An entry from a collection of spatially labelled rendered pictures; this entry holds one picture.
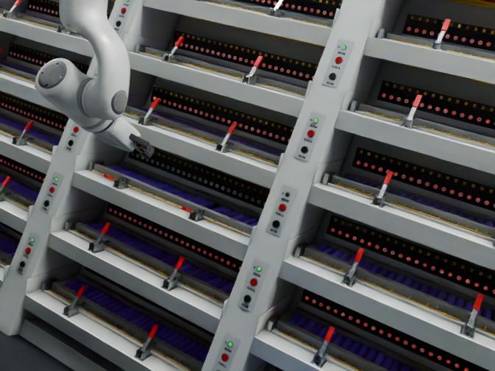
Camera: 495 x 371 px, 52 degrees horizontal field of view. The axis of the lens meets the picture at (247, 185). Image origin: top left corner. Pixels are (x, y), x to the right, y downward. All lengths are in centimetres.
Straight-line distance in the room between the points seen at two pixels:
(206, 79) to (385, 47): 48
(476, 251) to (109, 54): 84
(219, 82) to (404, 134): 51
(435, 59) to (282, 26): 40
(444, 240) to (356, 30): 55
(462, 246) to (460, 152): 21
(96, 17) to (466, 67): 80
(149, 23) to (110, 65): 71
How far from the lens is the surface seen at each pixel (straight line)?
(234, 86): 139
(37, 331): 169
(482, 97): 146
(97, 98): 100
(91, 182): 155
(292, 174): 126
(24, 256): 167
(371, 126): 125
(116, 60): 101
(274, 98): 133
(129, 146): 117
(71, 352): 161
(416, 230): 119
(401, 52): 130
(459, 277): 135
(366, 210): 121
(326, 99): 129
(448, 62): 128
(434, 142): 122
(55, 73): 104
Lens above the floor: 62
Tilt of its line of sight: 2 degrees up
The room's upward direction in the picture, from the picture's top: 21 degrees clockwise
